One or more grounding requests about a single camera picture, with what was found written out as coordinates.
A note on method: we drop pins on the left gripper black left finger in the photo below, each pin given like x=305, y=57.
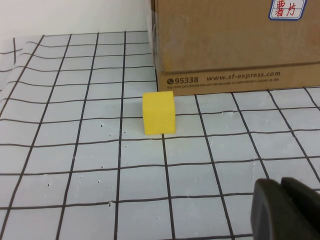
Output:
x=270, y=212

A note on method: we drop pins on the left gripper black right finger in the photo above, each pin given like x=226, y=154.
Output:
x=307, y=210

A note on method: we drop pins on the yellow foam cube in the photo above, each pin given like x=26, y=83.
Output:
x=158, y=112

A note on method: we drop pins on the cardboard box with F2 print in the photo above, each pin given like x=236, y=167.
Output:
x=225, y=45

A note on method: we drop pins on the white grid table cover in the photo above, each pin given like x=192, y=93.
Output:
x=100, y=162

